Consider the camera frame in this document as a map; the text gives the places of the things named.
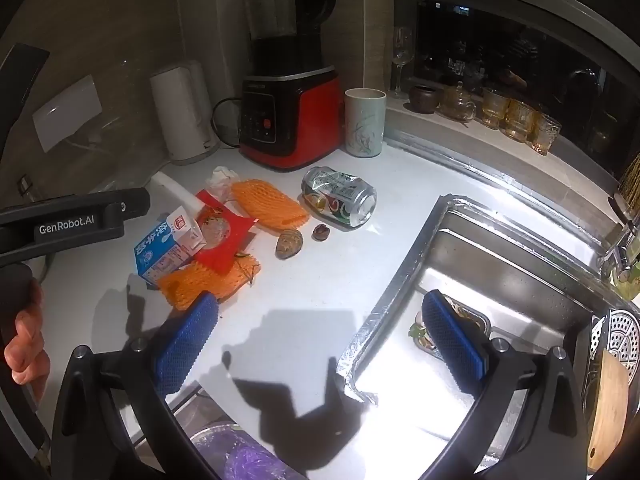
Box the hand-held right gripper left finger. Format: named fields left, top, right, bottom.
left=50, top=290, right=221, bottom=480

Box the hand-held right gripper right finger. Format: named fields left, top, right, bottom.
left=420, top=289, right=593, bottom=480

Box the red plastic snack packet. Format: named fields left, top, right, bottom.
left=192, top=189, right=257, bottom=275

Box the bin with purple bag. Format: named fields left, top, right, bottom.
left=175, top=420, right=311, bottom=480

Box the crushed green drink can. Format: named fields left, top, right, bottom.
left=301, top=166, right=377, bottom=228

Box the person's left hand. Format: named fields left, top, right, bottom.
left=2, top=277, right=51, bottom=406

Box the stainless steel sink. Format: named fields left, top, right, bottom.
left=337, top=194, right=640, bottom=480

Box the blue and white milk carton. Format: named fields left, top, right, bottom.
left=133, top=206, right=207, bottom=285

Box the brown nut shell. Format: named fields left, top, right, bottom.
left=275, top=229, right=304, bottom=260

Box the white electric kettle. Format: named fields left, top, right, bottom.
left=149, top=60, right=221, bottom=166

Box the crumpled white tissue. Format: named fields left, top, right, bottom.
left=207, top=166, right=241, bottom=201

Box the wooden cutting board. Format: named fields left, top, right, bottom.
left=586, top=349, right=630, bottom=471

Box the perforated steel steamer plate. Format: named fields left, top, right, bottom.
left=590, top=307, right=640, bottom=376

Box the green dish soap bottle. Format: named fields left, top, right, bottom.
left=612, top=260, right=640, bottom=301

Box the chrome faucet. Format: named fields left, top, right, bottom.
left=597, top=220, right=640, bottom=283

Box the amber glass cup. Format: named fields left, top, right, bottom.
left=481, top=87, right=510, bottom=128
left=504, top=99, right=538, bottom=142
left=530, top=112, right=562, bottom=157

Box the white ceramic floral cup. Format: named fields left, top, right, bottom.
left=344, top=88, right=387, bottom=158

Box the clear glass teapot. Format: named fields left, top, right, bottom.
left=439, top=81, right=477, bottom=122

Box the straw hand brush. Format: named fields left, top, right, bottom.
left=607, top=152, right=640, bottom=226

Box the dark ceramic bowl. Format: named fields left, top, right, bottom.
left=405, top=84, right=443, bottom=116

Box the red and black blender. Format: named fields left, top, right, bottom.
left=232, top=0, right=346, bottom=173

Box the clear wine glass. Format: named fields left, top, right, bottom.
left=390, top=26, right=415, bottom=100

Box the black power cable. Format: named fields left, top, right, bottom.
left=210, top=96, right=243, bottom=150

